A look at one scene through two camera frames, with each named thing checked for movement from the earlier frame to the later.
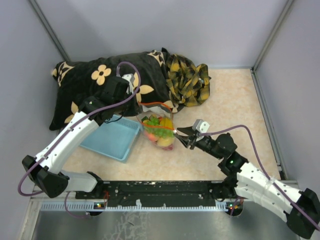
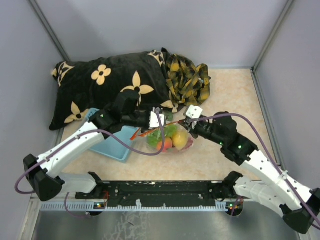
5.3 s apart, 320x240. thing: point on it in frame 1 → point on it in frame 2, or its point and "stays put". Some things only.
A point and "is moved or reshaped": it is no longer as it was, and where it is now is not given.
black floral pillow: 77,80 stays put
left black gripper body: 128,108 → 137,119
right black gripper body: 206,144 → 202,128
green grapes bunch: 152,126 is moved or reshaped
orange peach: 152,137 → 168,144
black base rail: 153,194 stays put
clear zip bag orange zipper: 156,120 is moved or reshaped
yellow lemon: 165,142 is moved or reshaped
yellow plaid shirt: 188,84 stays put
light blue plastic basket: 114,138 stays put
